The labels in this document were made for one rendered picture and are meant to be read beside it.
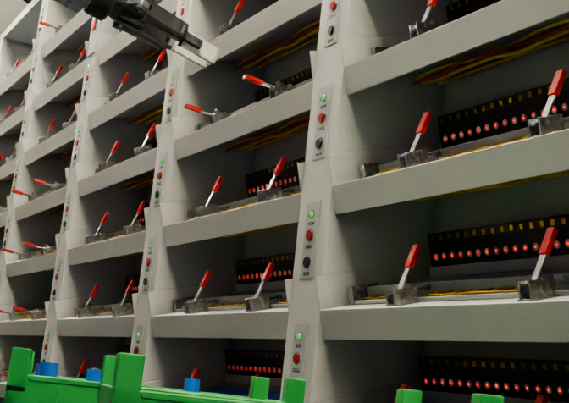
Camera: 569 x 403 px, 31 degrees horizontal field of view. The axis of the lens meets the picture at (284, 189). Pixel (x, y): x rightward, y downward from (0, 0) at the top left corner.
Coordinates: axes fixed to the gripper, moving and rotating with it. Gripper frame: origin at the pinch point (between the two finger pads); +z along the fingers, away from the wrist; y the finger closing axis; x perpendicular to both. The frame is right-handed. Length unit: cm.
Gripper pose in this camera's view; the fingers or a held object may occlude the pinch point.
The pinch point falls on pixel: (196, 49)
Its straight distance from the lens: 179.1
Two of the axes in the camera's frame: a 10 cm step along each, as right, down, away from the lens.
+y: 4.8, -1.1, -8.7
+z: 8.1, 4.3, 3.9
